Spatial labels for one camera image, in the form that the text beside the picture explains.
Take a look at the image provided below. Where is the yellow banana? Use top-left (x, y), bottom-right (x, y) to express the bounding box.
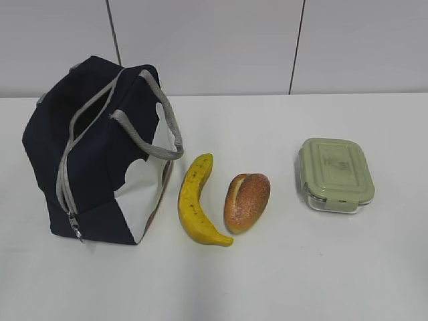
top-left (178, 153), bottom-right (234, 247)

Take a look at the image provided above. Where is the green lidded glass container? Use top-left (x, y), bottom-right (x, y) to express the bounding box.
top-left (298, 138), bottom-right (375, 214)

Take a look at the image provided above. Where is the navy blue lunch bag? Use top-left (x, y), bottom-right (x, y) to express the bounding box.
top-left (22, 56), bottom-right (184, 245)

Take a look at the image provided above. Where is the brown bread roll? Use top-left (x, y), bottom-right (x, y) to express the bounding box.
top-left (223, 173), bottom-right (271, 234)

